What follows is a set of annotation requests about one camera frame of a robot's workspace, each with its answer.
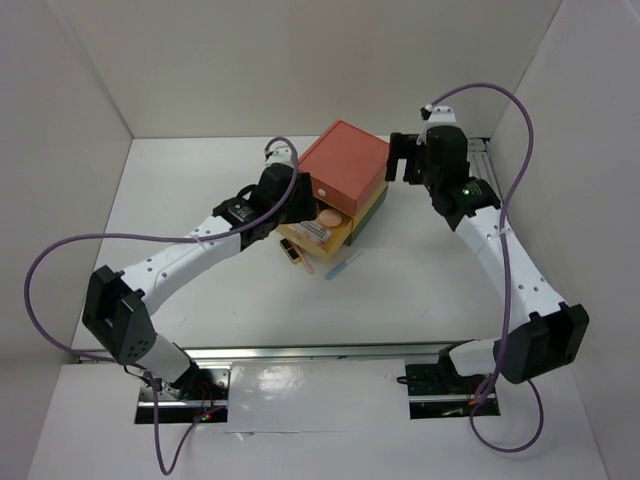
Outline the round pink powder puff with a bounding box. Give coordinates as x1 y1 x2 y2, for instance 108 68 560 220
317 209 343 228

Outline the nail sticker packet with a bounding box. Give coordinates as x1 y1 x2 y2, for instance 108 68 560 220
291 221 332 246

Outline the yellow drawer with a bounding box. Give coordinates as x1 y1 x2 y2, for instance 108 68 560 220
276 198 354 260

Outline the red top drawer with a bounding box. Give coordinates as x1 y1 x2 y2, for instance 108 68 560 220
298 118 392 217

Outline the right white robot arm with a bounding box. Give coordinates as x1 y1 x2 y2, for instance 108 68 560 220
386 125 590 392

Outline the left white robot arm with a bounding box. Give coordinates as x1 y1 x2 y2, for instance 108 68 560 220
82 163 316 399

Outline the black gold lipstick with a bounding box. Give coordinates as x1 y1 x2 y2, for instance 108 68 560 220
279 238 301 264

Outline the pink lip liner pencil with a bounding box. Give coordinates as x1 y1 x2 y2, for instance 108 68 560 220
293 242 314 274

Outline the green bottom drawer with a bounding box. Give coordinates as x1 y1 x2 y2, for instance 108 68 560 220
344 189 388 246

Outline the three-drawer organizer box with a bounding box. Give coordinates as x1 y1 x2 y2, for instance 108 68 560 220
297 118 392 247

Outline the blue eyebrow razor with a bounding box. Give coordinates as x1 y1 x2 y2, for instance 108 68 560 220
324 251 361 281

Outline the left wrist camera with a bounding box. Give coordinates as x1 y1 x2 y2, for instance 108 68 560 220
264 145 294 169

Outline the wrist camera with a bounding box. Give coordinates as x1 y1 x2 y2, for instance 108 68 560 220
264 145 294 169
418 104 457 143

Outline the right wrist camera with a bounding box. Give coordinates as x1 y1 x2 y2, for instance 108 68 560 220
418 104 457 143

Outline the aluminium rail right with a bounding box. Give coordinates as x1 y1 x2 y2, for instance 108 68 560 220
468 138 503 200

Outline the aluminium rail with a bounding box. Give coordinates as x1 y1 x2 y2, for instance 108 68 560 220
186 340 461 365
468 138 503 200

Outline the aluminium rail front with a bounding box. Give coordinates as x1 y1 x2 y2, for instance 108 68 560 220
186 340 461 365

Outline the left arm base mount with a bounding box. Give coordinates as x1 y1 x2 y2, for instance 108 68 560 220
134 364 231 425

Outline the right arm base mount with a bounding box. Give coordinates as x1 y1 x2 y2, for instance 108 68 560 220
396 364 500 420

